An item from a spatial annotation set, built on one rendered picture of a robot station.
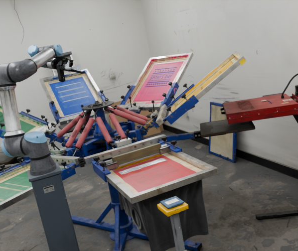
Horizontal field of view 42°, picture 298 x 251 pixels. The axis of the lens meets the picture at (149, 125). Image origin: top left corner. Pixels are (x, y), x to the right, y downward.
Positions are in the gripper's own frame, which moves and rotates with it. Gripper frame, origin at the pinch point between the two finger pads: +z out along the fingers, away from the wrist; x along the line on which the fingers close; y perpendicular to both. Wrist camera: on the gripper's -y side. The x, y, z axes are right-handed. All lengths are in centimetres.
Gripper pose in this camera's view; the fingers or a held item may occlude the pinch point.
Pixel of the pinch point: (78, 71)
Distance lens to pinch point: 260.8
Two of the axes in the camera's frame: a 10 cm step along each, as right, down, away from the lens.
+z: 8.9, 2.1, -4.2
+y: 2.2, -9.8, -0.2
